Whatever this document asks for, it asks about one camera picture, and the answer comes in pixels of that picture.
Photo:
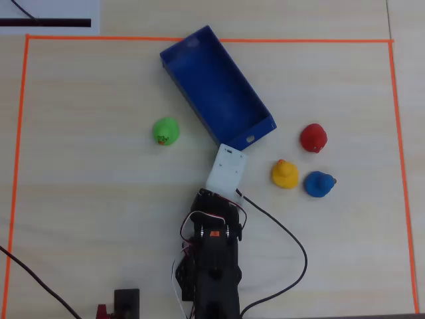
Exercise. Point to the orange tape line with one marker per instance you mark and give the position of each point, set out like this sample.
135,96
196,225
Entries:
265,40
401,166
16,159

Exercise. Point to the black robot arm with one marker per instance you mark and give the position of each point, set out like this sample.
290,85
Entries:
216,266

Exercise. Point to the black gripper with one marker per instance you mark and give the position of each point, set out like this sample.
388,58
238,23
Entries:
203,195

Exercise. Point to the black clamp block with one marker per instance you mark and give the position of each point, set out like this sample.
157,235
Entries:
127,302

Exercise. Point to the red rubber duck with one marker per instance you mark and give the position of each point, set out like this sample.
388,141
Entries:
313,137

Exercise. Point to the green rubber duck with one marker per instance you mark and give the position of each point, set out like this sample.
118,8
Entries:
166,131

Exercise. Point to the white camera housing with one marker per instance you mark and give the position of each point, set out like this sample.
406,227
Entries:
225,169

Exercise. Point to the blue rubber duck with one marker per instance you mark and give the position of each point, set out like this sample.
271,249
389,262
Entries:
317,185

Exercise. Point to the blue rectangular plastic box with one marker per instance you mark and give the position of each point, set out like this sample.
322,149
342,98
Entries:
216,83

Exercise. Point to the yellow rubber duck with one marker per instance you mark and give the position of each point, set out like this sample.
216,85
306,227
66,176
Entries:
285,176

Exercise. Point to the black strip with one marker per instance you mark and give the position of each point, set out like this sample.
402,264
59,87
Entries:
59,23

